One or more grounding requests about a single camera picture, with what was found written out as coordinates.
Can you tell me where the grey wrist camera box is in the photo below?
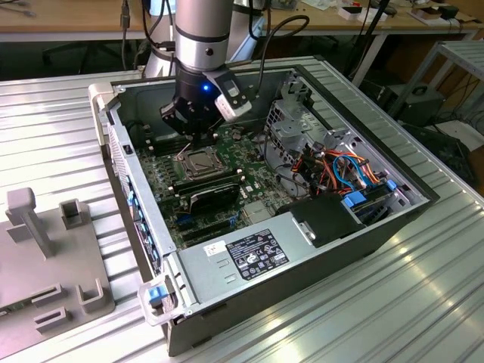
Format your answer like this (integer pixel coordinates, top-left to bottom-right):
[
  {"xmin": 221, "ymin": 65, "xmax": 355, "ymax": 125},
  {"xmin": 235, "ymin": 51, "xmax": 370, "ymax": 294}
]
[{"xmin": 203, "ymin": 70, "xmax": 253, "ymax": 123}]

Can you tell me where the black equipment box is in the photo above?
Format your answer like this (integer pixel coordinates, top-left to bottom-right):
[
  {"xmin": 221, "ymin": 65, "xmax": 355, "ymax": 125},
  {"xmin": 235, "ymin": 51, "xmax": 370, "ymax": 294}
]
[{"xmin": 385, "ymin": 85, "xmax": 445, "ymax": 128}]

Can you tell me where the grey open PC case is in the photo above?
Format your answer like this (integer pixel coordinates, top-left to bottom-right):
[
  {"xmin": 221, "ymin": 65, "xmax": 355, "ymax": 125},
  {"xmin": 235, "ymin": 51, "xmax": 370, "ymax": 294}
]
[{"xmin": 87, "ymin": 64, "xmax": 442, "ymax": 358}]

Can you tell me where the green RAM stick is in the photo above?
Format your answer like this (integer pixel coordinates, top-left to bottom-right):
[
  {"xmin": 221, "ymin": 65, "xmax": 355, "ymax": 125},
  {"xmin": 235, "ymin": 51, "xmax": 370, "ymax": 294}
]
[{"xmin": 0, "ymin": 298, "xmax": 35, "ymax": 315}]

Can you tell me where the grey parts rack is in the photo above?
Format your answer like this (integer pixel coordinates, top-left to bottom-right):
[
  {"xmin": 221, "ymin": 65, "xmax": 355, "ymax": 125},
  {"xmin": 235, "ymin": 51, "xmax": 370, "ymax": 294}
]
[{"xmin": 0, "ymin": 187, "xmax": 116, "ymax": 336}]

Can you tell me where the brown cardboard box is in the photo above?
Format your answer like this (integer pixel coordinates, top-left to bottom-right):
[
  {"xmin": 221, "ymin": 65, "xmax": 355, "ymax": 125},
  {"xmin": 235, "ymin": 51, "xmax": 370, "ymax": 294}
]
[{"xmin": 410, "ymin": 5, "xmax": 444, "ymax": 26}]

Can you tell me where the black graphics card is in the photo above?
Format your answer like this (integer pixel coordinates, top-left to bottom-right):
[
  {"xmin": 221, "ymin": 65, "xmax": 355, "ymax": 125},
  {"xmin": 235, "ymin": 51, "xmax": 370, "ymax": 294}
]
[{"xmin": 188, "ymin": 184, "xmax": 242, "ymax": 219}]

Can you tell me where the CPU socket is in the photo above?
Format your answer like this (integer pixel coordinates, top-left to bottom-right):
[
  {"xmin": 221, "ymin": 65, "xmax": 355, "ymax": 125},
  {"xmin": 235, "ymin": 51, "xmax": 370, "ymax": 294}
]
[{"xmin": 174, "ymin": 146, "xmax": 232, "ymax": 182}]

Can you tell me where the blue disk carrier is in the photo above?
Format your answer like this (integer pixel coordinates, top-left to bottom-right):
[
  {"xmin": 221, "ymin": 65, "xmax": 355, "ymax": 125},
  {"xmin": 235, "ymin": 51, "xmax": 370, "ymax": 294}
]
[{"xmin": 342, "ymin": 185, "xmax": 402, "ymax": 228}]

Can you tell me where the silver power supply with label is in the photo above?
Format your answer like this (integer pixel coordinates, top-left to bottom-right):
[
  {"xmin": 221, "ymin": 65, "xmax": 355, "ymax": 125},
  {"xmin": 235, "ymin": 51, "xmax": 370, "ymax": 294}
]
[{"xmin": 177, "ymin": 211, "xmax": 317, "ymax": 307}]

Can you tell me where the silver disk bay cage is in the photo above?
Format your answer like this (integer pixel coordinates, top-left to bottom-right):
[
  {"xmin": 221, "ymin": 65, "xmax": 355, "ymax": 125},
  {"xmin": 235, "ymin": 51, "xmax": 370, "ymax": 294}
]
[{"xmin": 264, "ymin": 70, "xmax": 330, "ymax": 160}]

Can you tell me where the orange power wire bundle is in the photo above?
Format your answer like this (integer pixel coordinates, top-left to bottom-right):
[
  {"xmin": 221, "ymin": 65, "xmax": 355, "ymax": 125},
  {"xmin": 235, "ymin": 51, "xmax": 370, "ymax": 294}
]
[{"xmin": 293, "ymin": 149, "xmax": 385, "ymax": 192}]

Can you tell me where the blue case latch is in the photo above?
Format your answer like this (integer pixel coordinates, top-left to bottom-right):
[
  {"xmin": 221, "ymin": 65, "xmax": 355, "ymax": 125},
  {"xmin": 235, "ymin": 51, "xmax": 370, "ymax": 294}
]
[{"xmin": 148, "ymin": 286, "xmax": 167, "ymax": 306}]

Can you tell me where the black RAM slot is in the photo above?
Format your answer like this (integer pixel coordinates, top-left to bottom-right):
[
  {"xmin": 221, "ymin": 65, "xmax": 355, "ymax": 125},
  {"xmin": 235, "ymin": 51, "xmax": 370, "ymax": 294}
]
[
  {"xmin": 174, "ymin": 175, "xmax": 244, "ymax": 194},
  {"xmin": 172, "ymin": 172, "xmax": 242, "ymax": 190},
  {"xmin": 146, "ymin": 129, "xmax": 219, "ymax": 143},
  {"xmin": 145, "ymin": 126, "xmax": 219, "ymax": 139},
  {"xmin": 148, "ymin": 136, "xmax": 219, "ymax": 151},
  {"xmin": 175, "ymin": 179, "xmax": 245, "ymax": 197},
  {"xmin": 171, "ymin": 168, "xmax": 241, "ymax": 186},
  {"xmin": 147, "ymin": 133, "xmax": 219, "ymax": 147}
]

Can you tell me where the black expansion slot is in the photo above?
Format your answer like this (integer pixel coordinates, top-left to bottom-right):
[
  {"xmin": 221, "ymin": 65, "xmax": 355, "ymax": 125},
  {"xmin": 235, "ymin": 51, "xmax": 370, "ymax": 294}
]
[
  {"xmin": 184, "ymin": 229, "xmax": 229, "ymax": 245},
  {"xmin": 180, "ymin": 218, "xmax": 231, "ymax": 234}
]

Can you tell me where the black plastic drive cover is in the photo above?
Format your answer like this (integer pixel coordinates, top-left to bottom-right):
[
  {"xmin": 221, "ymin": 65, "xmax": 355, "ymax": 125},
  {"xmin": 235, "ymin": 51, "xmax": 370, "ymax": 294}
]
[{"xmin": 274, "ymin": 194, "xmax": 366, "ymax": 249}]

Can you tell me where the grey metal shelf frame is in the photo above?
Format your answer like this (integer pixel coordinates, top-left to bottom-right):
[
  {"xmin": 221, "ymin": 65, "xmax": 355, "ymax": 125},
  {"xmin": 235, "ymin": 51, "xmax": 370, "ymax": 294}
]
[{"xmin": 387, "ymin": 39, "xmax": 484, "ymax": 160}]

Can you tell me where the wooden desk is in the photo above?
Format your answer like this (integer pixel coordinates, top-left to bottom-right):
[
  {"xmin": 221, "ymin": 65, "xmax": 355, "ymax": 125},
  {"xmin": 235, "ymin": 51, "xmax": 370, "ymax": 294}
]
[
  {"xmin": 260, "ymin": 0, "xmax": 484, "ymax": 90},
  {"xmin": 0, "ymin": 0, "xmax": 156, "ymax": 43}
]

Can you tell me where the blue data wire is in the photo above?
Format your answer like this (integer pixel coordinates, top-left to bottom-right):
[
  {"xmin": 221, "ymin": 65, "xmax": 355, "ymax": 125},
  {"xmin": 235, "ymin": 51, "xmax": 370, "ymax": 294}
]
[{"xmin": 331, "ymin": 150, "xmax": 374, "ymax": 190}]

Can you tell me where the green motherboard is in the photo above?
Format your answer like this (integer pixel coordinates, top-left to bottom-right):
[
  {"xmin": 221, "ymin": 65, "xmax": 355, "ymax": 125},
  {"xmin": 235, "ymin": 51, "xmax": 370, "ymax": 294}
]
[{"xmin": 130, "ymin": 124, "xmax": 284, "ymax": 253}]

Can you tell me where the black wire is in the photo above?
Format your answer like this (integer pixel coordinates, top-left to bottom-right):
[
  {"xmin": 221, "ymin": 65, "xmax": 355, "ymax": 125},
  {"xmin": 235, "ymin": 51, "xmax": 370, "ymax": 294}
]
[{"xmin": 262, "ymin": 126, "xmax": 303, "ymax": 197}]

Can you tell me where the black camera cable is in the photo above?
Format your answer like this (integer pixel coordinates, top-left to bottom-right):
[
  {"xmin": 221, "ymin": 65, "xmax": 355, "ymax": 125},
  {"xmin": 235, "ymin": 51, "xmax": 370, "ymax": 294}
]
[{"xmin": 247, "ymin": 14, "xmax": 312, "ymax": 103}]

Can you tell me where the black office chair base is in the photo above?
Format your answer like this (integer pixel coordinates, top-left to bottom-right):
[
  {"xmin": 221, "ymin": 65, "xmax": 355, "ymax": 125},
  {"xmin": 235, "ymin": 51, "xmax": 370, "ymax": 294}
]
[{"xmin": 39, "ymin": 39, "xmax": 129, "ymax": 75}]

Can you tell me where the silver chipset heat sink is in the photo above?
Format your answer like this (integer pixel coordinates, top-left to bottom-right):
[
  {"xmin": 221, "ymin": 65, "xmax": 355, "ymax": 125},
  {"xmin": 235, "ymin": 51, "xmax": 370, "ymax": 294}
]
[{"xmin": 244, "ymin": 202, "xmax": 274, "ymax": 222}]

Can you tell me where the white cardboard box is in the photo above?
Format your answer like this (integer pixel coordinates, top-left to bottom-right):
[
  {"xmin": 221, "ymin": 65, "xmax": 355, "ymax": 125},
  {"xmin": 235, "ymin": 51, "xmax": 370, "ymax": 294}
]
[{"xmin": 338, "ymin": 5, "xmax": 389, "ymax": 22}]

